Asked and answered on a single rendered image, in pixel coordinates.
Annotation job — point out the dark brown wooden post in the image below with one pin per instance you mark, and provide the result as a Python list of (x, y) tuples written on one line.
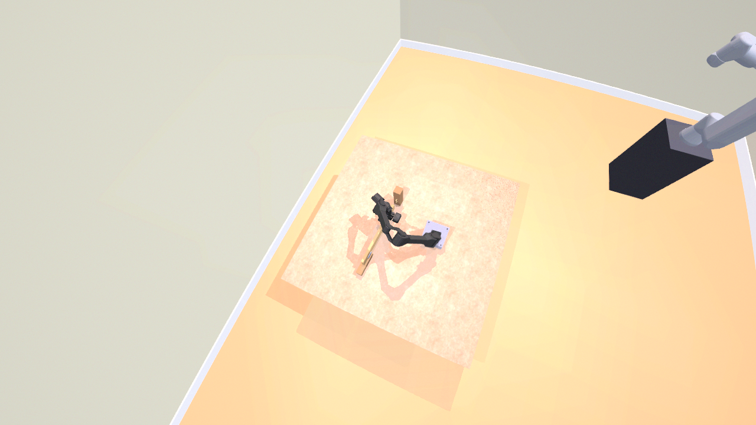
[(398, 199)]

